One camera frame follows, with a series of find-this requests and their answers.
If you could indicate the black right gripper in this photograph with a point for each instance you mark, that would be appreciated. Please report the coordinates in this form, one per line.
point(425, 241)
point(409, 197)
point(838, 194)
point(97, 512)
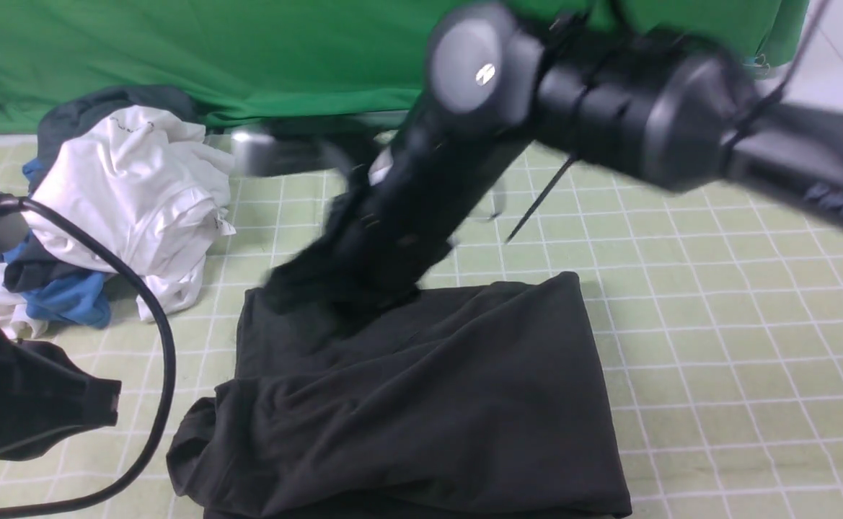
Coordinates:
point(375, 250)

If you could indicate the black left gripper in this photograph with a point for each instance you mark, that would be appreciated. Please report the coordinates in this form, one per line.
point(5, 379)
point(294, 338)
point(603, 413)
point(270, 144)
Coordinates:
point(45, 398)

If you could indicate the dark gray long-sleeve shirt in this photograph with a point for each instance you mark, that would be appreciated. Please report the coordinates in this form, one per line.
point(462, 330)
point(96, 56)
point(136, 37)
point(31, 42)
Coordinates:
point(469, 402)

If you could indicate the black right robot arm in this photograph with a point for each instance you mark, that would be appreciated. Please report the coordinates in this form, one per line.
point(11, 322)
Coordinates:
point(669, 109)

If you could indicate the white crumpled shirt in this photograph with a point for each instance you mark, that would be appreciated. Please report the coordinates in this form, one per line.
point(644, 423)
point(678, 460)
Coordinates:
point(148, 187)

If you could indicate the dark green metal bar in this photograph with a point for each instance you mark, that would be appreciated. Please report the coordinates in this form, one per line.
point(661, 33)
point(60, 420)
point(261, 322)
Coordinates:
point(373, 122)

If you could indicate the blue crumpled garment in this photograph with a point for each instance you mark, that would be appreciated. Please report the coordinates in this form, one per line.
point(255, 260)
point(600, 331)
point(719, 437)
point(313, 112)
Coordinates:
point(68, 303)

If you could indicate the green backdrop cloth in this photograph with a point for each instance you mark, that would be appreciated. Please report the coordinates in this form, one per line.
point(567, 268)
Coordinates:
point(240, 61)

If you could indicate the teal binder clip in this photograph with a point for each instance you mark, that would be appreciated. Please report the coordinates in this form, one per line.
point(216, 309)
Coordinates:
point(758, 66)

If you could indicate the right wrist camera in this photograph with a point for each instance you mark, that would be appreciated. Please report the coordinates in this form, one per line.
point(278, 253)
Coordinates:
point(264, 155)

